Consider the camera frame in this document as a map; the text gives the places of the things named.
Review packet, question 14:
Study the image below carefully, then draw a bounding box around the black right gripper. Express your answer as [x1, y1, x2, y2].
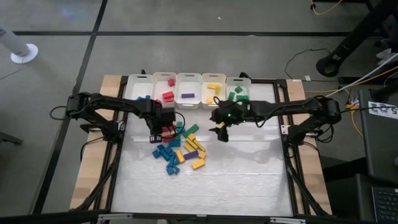
[209, 101, 249, 143]

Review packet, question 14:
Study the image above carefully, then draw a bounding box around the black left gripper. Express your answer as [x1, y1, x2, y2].
[143, 102, 178, 144]

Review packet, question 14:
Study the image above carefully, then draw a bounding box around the long green wooden block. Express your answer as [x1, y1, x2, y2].
[182, 123, 200, 139]

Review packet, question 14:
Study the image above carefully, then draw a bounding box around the white plastic bin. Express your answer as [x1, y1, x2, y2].
[123, 73, 154, 105]
[224, 76, 252, 104]
[200, 73, 227, 110]
[175, 72, 202, 110]
[151, 72, 178, 110]

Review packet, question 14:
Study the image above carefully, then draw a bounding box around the wooden table side board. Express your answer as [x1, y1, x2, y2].
[285, 79, 333, 215]
[70, 74, 123, 210]

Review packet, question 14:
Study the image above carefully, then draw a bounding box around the power strip with plugs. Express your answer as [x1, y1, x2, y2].
[346, 99, 360, 113]

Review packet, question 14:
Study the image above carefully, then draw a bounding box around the black floor object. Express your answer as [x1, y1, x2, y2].
[0, 132, 24, 146]

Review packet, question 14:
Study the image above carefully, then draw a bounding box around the black stand with round base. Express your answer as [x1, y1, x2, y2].
[315, 0, 398, 78]

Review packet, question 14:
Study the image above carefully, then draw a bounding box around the grey pole with white base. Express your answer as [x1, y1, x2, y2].
[0, 26, 39, 65]

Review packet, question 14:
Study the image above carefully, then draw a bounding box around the black computer tower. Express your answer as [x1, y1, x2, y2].
[359, 88, 398, 184]

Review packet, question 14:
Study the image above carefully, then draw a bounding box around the white paper label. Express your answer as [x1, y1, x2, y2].
[368, 101, 398, 120]

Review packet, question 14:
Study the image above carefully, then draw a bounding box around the black keyboard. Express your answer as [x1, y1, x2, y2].
[371, 185, 398, 223]

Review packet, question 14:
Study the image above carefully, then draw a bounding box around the person's foot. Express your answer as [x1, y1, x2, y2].
[375, 48, 398, 62]

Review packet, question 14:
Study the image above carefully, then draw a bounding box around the black metal table frame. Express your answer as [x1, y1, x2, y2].
[81, 74, 331, 220]

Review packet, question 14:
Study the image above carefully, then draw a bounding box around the black floor cable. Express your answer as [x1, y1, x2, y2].
[284, 48, 331, 80]

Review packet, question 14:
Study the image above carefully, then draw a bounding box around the white metal bracket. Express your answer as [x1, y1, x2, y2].
[269, 217, 307, 224]
[97, 213, 134, 224]

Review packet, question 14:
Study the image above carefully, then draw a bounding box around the yellow floor cable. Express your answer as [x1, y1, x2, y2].
[304, 66, 398, 94]
[310, 0, 343, 16]

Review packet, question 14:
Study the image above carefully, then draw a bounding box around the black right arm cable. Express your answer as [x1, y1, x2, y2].
[317, 124, 335, 144]

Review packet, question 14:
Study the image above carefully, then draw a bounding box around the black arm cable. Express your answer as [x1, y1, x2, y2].
[317, 124, 335, 144]
[49, 105, 68, 121]

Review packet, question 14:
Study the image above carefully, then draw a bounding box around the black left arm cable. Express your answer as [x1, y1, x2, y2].
[49, 105, 68, 121]

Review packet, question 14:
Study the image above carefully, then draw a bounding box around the white floor cable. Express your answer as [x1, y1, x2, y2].
[323, 52, 398, 99]

